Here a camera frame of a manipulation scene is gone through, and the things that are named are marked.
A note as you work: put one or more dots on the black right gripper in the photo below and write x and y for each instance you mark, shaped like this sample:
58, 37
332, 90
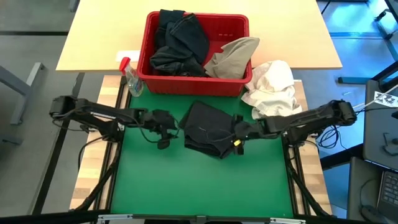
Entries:
252, 130

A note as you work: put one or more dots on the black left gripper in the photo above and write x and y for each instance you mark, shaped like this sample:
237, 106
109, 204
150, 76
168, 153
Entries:
158, 119

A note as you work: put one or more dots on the black shorts with logo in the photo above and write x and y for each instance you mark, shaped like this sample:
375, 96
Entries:
208, 130

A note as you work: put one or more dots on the khaki shorts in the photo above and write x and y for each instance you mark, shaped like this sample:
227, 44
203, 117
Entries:
233, 59

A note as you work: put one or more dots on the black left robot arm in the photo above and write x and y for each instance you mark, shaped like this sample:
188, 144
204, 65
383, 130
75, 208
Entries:
93, 115

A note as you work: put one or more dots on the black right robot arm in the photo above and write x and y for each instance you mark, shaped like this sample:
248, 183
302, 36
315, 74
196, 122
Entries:
304, 119

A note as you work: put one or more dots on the red plastic bin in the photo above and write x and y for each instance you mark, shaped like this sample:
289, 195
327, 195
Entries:
192, 85

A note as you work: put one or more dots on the cream white garment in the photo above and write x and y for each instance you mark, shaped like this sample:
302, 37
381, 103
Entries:
270, 87

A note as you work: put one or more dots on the black garment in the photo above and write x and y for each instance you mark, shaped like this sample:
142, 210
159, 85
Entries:
174, 65

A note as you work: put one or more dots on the spray bottle red trigger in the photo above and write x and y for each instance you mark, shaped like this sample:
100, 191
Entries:
133, 81

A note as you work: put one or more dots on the green table mat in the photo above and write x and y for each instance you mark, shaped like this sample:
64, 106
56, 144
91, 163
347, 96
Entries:
202, 186

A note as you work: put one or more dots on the white paper label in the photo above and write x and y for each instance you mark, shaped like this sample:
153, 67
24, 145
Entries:
127, 55

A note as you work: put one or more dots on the light wooden table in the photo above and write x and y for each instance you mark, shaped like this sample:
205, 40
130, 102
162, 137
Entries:
109, 31

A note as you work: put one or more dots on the dark grey desk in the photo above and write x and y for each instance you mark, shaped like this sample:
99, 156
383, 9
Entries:
360, 193
379, 137

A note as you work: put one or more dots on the white tag black pattern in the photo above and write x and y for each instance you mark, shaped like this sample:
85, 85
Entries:
385, 99

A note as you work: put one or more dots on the silver camera bracket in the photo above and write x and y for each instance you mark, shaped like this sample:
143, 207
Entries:
124, 218

